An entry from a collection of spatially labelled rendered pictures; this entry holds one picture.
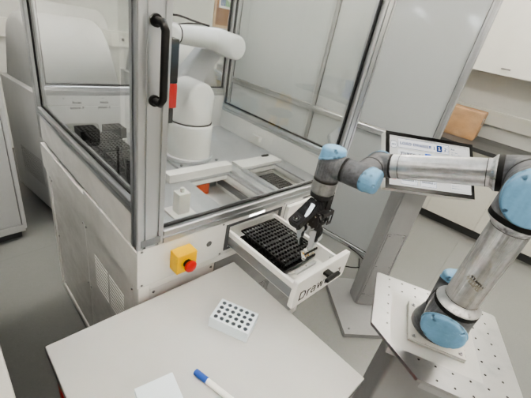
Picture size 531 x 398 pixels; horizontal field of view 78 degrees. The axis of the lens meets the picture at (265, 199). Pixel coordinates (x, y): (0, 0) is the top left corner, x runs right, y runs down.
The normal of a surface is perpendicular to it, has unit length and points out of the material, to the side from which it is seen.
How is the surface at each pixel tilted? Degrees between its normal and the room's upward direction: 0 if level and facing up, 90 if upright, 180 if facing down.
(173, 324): 0
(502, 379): 0
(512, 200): 86
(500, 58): 90
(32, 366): 0
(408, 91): 90
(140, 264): 90
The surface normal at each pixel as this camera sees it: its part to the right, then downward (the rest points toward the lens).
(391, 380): -0.36, 0.38
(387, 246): 0.09, 0.49
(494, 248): -0.72, 0.26
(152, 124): 0.69, 0.45
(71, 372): 0.18, -0.87
